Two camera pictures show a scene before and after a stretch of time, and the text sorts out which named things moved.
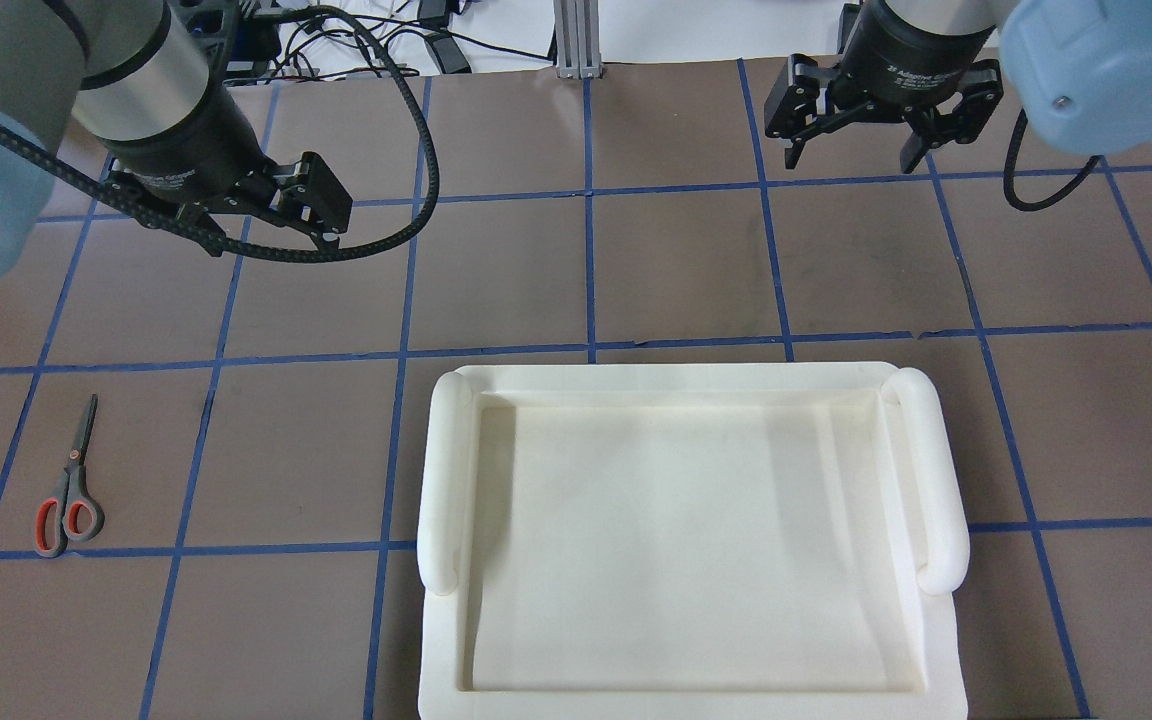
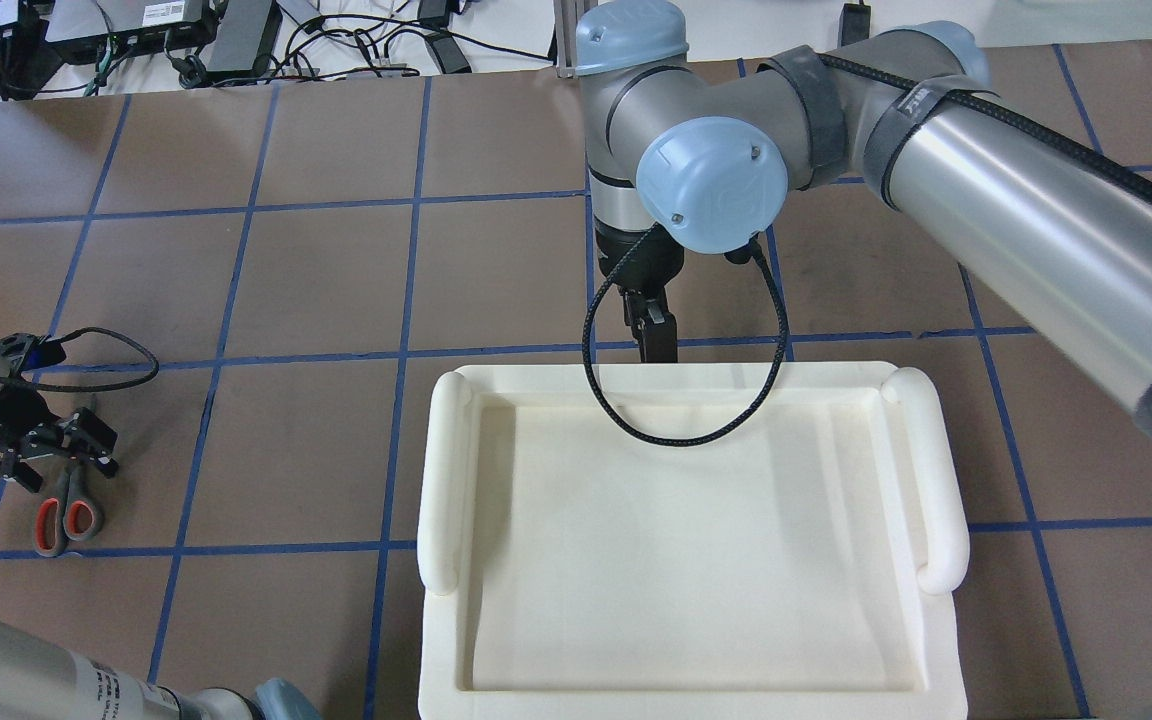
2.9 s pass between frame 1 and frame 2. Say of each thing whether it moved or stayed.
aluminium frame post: stayed
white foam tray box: stayed
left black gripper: moved
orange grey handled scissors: stayed
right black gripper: moved
